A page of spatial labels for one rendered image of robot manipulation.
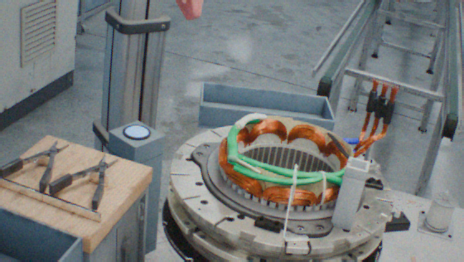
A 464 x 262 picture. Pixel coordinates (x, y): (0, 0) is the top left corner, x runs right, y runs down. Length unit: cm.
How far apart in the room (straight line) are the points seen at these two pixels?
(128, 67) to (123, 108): 9
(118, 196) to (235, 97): 45
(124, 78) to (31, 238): 49
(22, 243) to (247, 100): 58
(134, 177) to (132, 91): 37
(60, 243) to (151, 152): 33
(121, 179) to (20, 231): 17
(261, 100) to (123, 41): 29
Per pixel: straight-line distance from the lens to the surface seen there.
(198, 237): 79
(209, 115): 111
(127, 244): 90
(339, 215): 78
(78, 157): 92
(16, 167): 85
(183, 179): 83
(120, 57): 119
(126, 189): 85
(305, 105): 123
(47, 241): 80
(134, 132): 105
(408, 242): 137
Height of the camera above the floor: 154
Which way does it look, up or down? 27 degrees down
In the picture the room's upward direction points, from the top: 9 degrees clockwise
